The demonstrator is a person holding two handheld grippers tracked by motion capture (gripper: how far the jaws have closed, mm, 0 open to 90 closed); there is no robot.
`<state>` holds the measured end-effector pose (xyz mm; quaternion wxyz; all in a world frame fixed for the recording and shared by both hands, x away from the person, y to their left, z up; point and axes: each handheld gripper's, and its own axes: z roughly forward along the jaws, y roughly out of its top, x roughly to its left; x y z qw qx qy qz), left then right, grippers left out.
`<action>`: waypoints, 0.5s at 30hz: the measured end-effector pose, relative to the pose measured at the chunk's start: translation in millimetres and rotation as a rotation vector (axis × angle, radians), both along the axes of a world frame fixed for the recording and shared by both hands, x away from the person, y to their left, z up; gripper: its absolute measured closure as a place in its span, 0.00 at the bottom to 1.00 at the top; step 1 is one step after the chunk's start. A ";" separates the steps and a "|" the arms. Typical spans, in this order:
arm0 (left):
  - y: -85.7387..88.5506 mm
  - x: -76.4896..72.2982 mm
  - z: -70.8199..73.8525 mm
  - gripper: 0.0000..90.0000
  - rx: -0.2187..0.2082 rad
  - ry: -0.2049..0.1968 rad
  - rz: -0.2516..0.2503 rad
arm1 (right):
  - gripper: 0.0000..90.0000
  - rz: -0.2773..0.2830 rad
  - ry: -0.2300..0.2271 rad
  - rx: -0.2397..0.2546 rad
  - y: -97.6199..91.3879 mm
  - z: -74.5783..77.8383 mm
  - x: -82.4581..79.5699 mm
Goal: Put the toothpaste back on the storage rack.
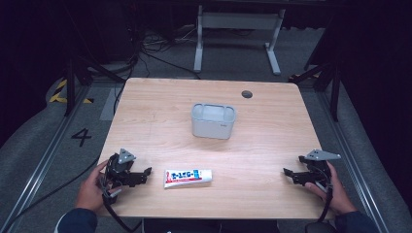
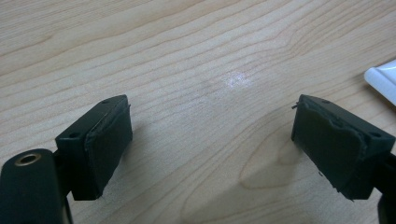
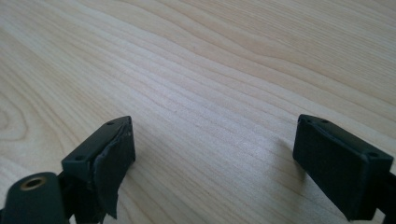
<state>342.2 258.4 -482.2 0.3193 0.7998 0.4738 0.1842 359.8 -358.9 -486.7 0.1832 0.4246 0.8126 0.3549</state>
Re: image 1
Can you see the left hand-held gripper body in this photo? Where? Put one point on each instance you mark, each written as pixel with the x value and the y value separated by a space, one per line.
pixel 120 168

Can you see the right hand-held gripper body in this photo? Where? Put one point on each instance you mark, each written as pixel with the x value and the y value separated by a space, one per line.
pixel 319 168

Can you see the person's right hand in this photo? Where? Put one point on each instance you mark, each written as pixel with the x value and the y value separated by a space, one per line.
pixel 339 194

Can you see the person's left hand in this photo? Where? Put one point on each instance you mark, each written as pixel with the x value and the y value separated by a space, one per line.
pixel 91 189

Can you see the white toothpaste tube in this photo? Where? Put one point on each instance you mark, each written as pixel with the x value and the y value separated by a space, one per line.
pixel 188 178

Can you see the black metal stand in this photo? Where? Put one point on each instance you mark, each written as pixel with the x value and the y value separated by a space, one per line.
pixel 70 87
pixel 335 93

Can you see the grey plastic container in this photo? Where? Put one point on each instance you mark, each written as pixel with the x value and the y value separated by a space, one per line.
pixel 212 124

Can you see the yellow black floor tape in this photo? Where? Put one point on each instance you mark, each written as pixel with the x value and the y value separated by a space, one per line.
pixel 58 97

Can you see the metal floor rail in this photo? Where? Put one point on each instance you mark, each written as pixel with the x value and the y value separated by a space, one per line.
pixel 42 161
pixel 353 161

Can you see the white metal desk frame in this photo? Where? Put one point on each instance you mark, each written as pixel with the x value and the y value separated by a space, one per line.
pixel 199 48

